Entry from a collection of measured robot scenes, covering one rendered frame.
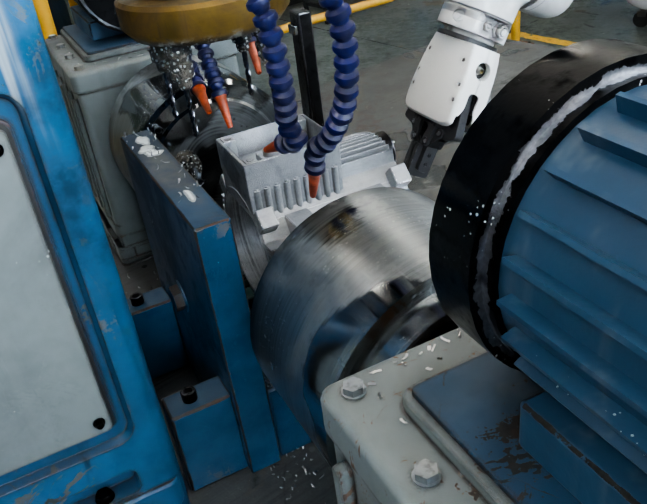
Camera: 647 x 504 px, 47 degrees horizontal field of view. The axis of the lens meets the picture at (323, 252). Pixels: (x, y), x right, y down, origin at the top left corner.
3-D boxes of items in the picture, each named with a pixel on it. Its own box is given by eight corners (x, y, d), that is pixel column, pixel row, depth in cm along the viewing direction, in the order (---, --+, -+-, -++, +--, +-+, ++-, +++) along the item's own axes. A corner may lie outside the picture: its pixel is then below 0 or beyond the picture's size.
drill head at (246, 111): (175, 287, 106) (131, 124, 93) (109, 186, 138) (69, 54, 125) (328, 231, 114) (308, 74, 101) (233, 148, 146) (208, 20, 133)
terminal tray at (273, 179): (255, 223, 86) (244, 167, 82) (225, 190, 95) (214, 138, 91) (346, 193, 90) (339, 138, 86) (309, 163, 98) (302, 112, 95)
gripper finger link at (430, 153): (458, 134, 89) (437, 185, 91) (443, 127, 92) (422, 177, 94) (439, 128, 87) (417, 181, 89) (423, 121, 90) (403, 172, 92)
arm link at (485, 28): (528, 31, 86) (517, 56, 86) (481, 17, 92) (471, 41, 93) (477, 8, 81) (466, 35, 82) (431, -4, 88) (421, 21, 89)
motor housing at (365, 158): (287, 344, 91) (263, 209, 81) (235, 274, 106) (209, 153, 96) (426, 289, 97) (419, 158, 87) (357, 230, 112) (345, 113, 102)
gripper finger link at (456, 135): (479, 131, 85) (445, 150, 89) (472, 72, 87) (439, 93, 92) (472, 129, 84) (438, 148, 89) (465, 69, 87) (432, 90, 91)
